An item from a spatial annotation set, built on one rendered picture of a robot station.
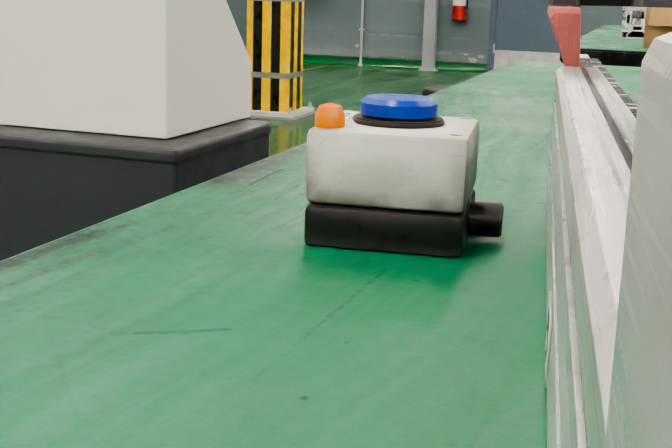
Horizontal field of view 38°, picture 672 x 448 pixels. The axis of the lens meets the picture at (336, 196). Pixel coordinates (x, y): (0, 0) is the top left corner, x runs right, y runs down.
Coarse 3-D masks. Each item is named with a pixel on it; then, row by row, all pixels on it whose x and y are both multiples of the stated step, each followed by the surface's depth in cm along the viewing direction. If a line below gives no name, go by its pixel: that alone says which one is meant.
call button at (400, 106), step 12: (372, 96) 50; (384, 96) 50; (396, 96) 50; (408, 96) 50; (420, 96) 50; (360, 108) 50; (372, 108) 49; (384, 108) 48; (396, 108) 48; (408, 108) 48; (420, 108) 48; (432, 108) 49
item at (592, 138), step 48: (576, 96) 41; (576, 144) 28; (624, 144) 28; (576, 192) 22; (624, 192) 21; (576, 240) 19; (624, 240) 17; (576, 288) 18; (576, 336) 19; (576, 384) 16; (576, 432) 15
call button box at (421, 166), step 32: (320, 128) 48; (352, 128) 48; (384, 128) 48; (416, 128) 48; (448, 128) 49; (320, 160) 48; (352, 160) 47; (384, 160) 47; (416, 160) 46; (448, 160) 46; (320, 192) 48; (352, 192) 47; (384, 192) 47; (416, 192) 47; (448, 192) 46; (320, 224) 48; (352, 224) 48; (384, 224) 47; (416, 224) 47; (448, 224) 47; (480, 224) 50; (448, 256) 47
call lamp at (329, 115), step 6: (330, 102) 48; (318, 108) 48; (324, 108) 47; (330, 108) 47; (336, 108) 47; (342, 108) 48; (318, 114) 48; (324, 114) 47; (330, 114) 47; (336, 114) 47; (342, 114) 48; (318, 120) 48; (324, 120) 47; (330, 120) 47; (336, 120) 47; (342, 120) 48; (318, 126) 48; (324, 126) 47; (330, 126) 47; (336, 126) 47; (342, 126) 48
